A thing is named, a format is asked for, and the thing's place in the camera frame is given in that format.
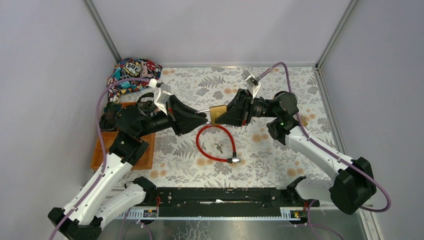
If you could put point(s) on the floral patterned table mat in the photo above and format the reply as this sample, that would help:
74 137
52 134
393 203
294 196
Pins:
251 158

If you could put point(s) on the aluminium frame rail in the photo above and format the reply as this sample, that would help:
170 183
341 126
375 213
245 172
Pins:
102 29

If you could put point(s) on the orange wooden compartment tray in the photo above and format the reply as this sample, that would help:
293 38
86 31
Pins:
144 163

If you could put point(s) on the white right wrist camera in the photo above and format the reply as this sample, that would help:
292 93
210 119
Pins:
253 85

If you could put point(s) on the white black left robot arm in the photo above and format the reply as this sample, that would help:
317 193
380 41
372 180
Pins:
85 217

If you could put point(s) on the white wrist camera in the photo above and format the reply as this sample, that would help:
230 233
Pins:
253 85
161 94

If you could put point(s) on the colourful comic print cloth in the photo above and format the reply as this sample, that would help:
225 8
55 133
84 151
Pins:
134 75

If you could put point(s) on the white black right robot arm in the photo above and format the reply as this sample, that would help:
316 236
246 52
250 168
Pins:
351 182

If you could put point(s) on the silver keys of cable lock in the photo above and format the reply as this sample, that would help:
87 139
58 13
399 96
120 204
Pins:
219 147

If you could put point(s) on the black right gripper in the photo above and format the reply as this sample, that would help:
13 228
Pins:
238 109

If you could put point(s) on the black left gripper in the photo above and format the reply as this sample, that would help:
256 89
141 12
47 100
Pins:
174 117

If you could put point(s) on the brass padlock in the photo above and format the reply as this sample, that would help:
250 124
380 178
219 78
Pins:
304 119
214 112

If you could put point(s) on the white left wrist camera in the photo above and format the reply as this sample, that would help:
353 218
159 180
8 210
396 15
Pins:
161 94

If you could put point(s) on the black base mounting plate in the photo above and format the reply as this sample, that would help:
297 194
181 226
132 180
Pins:
206 202

